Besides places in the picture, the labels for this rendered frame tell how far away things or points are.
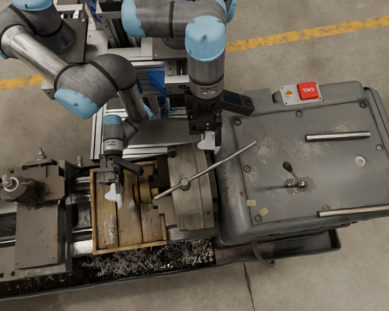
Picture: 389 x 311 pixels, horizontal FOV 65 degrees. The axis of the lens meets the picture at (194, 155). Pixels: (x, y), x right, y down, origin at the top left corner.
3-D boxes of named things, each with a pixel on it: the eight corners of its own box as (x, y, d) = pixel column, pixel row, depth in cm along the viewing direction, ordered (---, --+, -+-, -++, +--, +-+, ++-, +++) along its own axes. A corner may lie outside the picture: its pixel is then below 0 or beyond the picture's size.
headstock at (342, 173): (330, 122, 142) (375, 74, 105) (362, 224, 126) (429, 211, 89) (204, 139, 140) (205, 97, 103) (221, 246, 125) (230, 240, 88)
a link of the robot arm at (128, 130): (139, 136, 134) (134, 127, 124) (121, 155, 132) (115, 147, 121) (126, 126, 136) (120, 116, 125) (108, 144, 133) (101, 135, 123)
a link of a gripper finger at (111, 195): (106, 210, 109) (105, 185, 112) (123, 208, 109) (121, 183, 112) (104, 209, 106) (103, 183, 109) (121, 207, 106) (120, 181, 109)
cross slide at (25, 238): (62, 160, 132) (57, 156, 127) (62, 263, 118) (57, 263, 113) (23, 165, 131) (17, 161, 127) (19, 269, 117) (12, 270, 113)
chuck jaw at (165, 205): (182, 193, 107) (186, 226, 103) (183, 197, 112) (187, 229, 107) (151, 197, 107) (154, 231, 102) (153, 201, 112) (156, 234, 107)
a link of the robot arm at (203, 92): (220, 59, 66) (228, 85, 61) (220, 76, 70) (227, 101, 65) (186, 64, 66) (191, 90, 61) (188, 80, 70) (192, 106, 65)
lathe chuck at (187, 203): (191, 150, 129) (191, 133, 98) (202, 225, 124) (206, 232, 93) (170, 153, 129) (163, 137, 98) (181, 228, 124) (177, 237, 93)
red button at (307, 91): (312, 84, 105) (314, 81, 103) (317, 99, 103) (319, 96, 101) (295, 86, 105) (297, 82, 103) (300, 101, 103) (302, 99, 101)
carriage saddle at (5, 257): (71, 162, 137) (66, 158, 132) (73, 271, 122) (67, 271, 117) (5, 171, 136) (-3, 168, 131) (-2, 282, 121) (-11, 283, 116)
